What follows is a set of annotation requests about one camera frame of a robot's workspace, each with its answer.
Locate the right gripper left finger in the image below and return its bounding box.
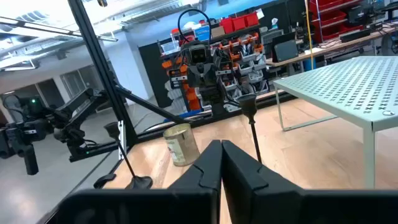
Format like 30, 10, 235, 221
167, 139, 223, 191

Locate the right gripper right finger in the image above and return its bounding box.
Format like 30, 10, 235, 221
221, 139, 305, 224

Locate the tin can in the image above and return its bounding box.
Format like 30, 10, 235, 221
162, 123, 201, 167

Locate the black metal candlestick holder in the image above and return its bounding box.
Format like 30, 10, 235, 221
236, 93, 264, 165
103, 121, 154, 190

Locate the clear plastic container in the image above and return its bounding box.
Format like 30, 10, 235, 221
160, 40, 181, 55

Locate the blue box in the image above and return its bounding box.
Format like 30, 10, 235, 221
193, 24, 211, 42

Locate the black cabinet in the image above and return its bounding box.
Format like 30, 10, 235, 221
137, 39, 175, 109

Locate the cardboard box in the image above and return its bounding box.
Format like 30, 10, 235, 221
211, 25, 226, 39

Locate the parts rack with orange bins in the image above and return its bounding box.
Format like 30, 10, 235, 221
160, 30, 272, 113

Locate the red storage bin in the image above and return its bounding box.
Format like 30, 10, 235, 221
232, 15, 248, 32
219, 17, 235, 35
243, 11, 260, 28

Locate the dark monitor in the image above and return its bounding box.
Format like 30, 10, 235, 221
271, 32, 300, 63

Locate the blue barrel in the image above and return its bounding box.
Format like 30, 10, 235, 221
302, 57, 318, 72

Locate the wooden workbench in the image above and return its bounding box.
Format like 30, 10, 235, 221
266, 23, 398, 75

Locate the ceiling light bar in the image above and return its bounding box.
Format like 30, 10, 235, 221
0, 15, 119, 43

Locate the red shelf unit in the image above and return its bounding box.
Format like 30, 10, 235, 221
307, 0, 365, 44

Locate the pale green perforated shelf riser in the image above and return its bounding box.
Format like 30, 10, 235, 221
272, 55, 398, 189

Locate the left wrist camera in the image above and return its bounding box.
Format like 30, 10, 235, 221
188, 44, 209, 65

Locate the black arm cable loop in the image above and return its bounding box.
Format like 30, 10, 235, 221
177, 8, 213, 47

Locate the black frame foot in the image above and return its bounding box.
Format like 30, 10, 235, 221
93, 173, 117, 190

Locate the yellow hanging cord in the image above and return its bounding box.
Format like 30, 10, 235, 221
303, 0, 315, 72

